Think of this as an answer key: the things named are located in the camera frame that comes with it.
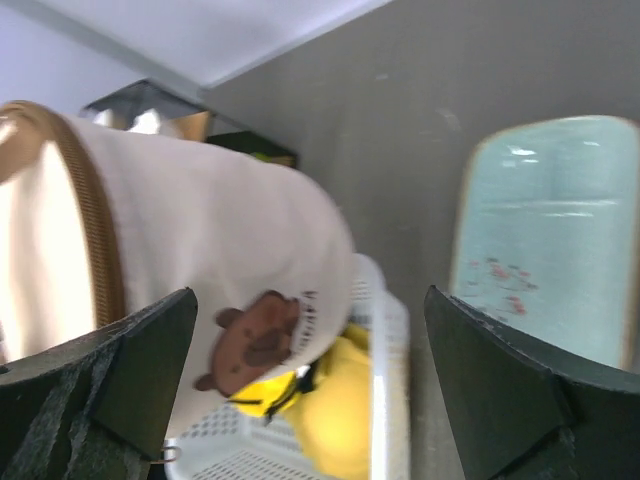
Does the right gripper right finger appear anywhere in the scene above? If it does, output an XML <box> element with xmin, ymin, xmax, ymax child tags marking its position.
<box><xmin>424</xmin><ymin>286</ymin><xmax>639</xmax><ymax>480</ymax></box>

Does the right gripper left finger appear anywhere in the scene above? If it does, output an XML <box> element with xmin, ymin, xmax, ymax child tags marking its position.
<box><xmin>1</xmin><ymin>288</ymin><xmax>198</xmax><ymax>479</ymax></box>

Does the cream capybara laundry bag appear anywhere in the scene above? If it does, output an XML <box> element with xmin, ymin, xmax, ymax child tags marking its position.
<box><xmin>1</xmin><ymin>101</ymin><xmax>355</xmax><ymax>438</ymax></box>

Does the yellow bra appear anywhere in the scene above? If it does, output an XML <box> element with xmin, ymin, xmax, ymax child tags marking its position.
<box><xmin>229</xmin><ymin>323</ymin><xmax>371</xmax><ymax>479</ymax></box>

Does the white plastic basket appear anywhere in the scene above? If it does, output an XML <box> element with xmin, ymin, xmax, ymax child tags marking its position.
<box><xmin>165</xmin><ymin>255</ymin><xmax>410</xmax><ymax>479</ymax></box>

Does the light blue rectangular plate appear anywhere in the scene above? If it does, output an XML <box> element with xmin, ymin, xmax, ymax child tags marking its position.
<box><xmin>449</xmin><ymin>115</ymin><xmax>639</xmax><ymax>370</ymax></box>

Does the white scalloped plate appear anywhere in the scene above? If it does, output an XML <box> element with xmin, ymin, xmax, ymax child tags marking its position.
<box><xmin>92</xmin><ymin>109</ymin><xmax>182</xmax><ymax>138</ymax></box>

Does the green plate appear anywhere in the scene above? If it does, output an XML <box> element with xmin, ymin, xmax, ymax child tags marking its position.
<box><xmin>251</xmin><ymin>152</ymin><xmax>295</xmax><ymax>168</ymax></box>

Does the black wire wooden shelf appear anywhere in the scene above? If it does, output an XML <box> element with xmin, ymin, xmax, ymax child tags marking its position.
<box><xmin>80</xmin><ymin>79</ymin><xmax>298</xmax><ymax>169</ymax></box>

